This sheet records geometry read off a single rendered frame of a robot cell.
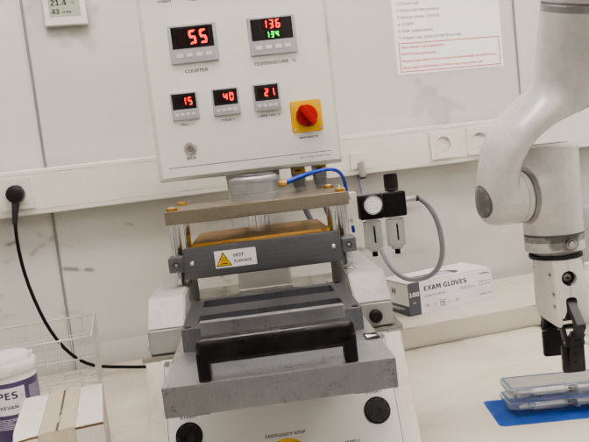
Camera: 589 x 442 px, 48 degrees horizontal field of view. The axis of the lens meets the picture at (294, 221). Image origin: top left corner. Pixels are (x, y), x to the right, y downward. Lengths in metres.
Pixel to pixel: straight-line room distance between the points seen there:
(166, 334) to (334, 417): 0.24
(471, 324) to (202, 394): 0.91
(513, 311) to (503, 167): 0.62
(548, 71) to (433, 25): 0.85
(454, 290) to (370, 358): 0.91
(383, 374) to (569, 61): 0.50
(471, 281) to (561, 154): 0.63
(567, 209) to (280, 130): 0.50
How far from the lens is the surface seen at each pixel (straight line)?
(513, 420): 1.06
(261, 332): 0.62
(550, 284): 1.02
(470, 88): 1.80
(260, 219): 1.04
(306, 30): 1.21
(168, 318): 0.90
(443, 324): 1.43
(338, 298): 0.80
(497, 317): 1.49
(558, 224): 1.01
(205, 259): 0.96
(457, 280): 1.55
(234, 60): 1.20
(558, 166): 1.00
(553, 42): 0.95
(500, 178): 0.95
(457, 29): 1.81
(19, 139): 1.60
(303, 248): 0.96
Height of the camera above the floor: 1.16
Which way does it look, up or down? 5 degrees down
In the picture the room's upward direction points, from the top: 7 degrees counter-clockwise
